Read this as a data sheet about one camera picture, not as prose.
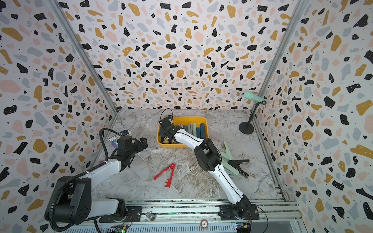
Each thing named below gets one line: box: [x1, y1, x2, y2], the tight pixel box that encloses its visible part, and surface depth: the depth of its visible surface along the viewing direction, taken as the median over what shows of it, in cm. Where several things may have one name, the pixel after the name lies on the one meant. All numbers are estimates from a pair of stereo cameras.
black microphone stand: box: [238, 100, 267, 135], surface depth 112 cm
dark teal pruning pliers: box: [200, 123, 205, 140], surface depth 108 cm
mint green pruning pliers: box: [192, 122, 197, 137], surface depth 108 cm
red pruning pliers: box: [153, 162, 176, 188], surface depth 88 cm
